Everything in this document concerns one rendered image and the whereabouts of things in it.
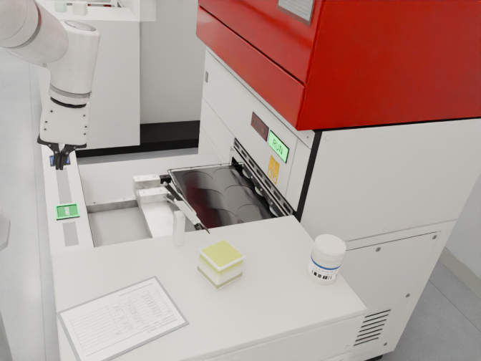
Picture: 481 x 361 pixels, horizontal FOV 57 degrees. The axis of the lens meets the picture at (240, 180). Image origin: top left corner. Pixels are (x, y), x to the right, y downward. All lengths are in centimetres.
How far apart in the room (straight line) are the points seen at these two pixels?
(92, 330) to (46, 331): 129
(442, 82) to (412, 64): 13
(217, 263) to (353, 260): 68
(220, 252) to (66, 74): 49
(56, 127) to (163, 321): 48
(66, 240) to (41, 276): 132
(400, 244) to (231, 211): 62
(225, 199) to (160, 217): 21
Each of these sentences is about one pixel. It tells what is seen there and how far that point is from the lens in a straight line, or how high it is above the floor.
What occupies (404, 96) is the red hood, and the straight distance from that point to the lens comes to 124.
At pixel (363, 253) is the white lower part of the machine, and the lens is 153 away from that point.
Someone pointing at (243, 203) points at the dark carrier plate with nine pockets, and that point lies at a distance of 135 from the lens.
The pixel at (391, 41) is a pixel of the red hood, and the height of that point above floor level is 144.
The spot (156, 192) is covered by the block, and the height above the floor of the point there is 91.
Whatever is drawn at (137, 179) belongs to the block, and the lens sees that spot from 141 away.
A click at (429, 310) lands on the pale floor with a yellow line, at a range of 260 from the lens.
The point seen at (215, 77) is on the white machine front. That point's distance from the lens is 171.
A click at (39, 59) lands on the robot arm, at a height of 141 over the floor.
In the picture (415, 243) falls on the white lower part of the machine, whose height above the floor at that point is 75.
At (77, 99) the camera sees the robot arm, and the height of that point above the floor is 128.
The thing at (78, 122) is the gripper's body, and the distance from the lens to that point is 105.
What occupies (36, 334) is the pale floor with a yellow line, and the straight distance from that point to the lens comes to 220.
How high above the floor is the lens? 168
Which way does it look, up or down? 32 degrees down
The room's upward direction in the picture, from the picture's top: 8 degrees clockwise
